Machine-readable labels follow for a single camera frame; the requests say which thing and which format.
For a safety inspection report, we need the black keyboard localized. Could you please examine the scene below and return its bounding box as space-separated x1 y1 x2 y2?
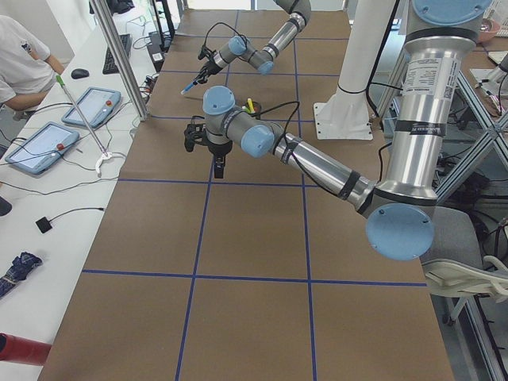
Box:
102 33 133 75

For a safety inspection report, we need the black computer mouse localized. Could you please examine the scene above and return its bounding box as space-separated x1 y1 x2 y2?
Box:
71 68 90 79

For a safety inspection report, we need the blue teach pendant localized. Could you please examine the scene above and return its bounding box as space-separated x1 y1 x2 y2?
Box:
77 87 121 129
6 122 80 175

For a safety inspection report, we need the upper blue teach pendant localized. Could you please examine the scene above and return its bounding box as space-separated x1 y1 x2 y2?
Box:
77 87 121 129

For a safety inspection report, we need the aluminium frame post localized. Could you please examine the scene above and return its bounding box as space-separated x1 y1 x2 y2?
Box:
90 0 148 121

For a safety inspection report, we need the lower blue teach pendant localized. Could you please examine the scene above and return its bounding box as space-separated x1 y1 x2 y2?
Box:
6 122 80 175

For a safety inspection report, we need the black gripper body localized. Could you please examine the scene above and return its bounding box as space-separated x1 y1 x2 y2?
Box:
208 141 233 164
200 53 221 77

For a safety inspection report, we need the folded dark blue umbrella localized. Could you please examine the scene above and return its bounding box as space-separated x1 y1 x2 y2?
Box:
1 252 43 298

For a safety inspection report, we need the red cylinder bottle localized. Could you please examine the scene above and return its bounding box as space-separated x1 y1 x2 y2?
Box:
1 333 52 366

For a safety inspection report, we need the person in white shirt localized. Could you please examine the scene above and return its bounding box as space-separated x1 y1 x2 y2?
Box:
1 15 64 112

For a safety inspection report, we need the white pedestal column base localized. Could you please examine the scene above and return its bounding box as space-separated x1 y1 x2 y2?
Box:
314 0 399 140

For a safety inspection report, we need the grey office chair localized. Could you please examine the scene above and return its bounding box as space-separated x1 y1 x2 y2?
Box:
420 206 507 325

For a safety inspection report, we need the black mesh pen cup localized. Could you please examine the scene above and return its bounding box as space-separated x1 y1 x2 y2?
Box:
242 102 262 120

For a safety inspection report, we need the reacher grabber stick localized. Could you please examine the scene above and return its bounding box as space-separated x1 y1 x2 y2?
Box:
56 75 114 177

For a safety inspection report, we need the yellow highlighter pen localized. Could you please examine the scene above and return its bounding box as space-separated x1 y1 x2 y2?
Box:
247 98 255 114

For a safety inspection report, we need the small black square device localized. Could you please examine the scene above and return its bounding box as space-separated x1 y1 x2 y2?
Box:
35 217 52 233

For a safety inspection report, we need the blue marker pen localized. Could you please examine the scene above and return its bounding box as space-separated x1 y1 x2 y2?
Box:
180 82 197 94

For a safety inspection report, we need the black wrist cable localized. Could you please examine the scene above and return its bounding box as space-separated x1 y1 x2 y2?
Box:
190 101 382 195

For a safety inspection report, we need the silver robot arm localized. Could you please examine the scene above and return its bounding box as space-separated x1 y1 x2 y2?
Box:
198 1 492 260
182 0 312 94

